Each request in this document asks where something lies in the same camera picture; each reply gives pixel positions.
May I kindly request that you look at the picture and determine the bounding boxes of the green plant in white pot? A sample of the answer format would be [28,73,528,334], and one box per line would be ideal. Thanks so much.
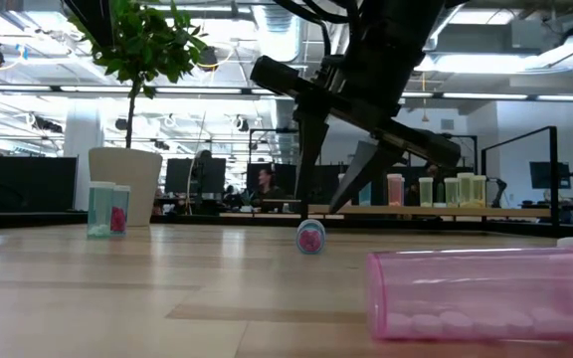
[66,0,209,229]

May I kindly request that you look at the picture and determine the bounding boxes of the black computer monitor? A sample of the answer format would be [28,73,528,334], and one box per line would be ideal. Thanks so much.
[529,161,571,190]

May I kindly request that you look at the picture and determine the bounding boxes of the ceiling light strip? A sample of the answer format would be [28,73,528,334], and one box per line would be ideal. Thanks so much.
[0,84,278,96]
[400,90,573,102]

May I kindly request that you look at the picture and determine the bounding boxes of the person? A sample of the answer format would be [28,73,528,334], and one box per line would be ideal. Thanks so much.
[421,162,447,193]
[190,148,217,215]
[254,167,286,213]

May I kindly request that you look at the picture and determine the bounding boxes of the black partition panel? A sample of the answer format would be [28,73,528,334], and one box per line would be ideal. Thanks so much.
[0,154,78,213]
[165,157,227,195]
[246,162,297,196]

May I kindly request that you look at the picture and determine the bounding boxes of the rectangular ceiling light panel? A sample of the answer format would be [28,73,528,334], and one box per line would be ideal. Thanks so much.
[415,52,541,76]

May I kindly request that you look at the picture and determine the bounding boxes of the small desk plant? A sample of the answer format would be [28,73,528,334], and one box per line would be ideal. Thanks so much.
[239,190,257,213]

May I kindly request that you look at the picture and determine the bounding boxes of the black wire shelf frame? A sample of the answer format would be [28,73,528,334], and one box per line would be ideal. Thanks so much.
[299,125,562,228]

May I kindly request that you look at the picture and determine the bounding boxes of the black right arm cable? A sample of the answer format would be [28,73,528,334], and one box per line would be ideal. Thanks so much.
[271,0,367,59]

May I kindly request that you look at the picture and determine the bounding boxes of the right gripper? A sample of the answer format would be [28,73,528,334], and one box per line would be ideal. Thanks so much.
[250,54,462,220]

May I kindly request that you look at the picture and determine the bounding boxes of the teal bottle red pills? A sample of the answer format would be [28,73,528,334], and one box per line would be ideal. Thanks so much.
[294,218,327,256]
[110,185,132,237]

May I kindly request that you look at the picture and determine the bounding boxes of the orange medicine bottle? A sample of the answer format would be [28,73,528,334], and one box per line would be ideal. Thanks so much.
[386,173,406,207]

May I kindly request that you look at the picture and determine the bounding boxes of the yellow medicine bottle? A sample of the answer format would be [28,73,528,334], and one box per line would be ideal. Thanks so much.
[418,176,435,208]
[471,174,487,208]
[457,171,476,208]
[444,177,461,208]

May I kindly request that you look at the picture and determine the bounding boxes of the silver ventilation duct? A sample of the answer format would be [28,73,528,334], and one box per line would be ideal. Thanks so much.
[254,4,303,150]

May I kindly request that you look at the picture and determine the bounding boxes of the teal bottle white pills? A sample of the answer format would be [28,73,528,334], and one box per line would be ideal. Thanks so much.
[87,181,116,240]

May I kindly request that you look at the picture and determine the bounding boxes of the black aluminium table frame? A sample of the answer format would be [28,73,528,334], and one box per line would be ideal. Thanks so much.
[0,211,573,240]

